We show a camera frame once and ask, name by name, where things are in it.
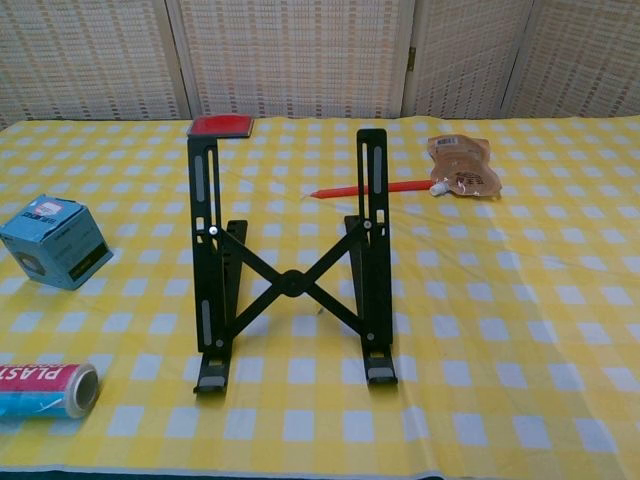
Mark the black folding laptop stand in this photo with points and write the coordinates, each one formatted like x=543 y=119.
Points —
x=205 y=200

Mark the red stick candle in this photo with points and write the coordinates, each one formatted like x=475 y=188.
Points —
x=345 y=191

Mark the red square flat pad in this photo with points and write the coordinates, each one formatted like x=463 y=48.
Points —
x=225 y=125

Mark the brown spout pouch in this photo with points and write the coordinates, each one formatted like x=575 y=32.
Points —
x=465 y=165

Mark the woven folding screen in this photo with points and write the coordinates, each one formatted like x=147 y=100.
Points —
x=300 y=50

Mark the brass screen hinge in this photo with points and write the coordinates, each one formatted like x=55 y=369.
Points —
x=412 y=58

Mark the blue cardboard box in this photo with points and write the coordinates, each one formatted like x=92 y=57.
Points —
x=50 y=240

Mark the plastic wrap roll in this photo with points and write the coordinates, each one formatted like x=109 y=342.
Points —
x=40 y=395

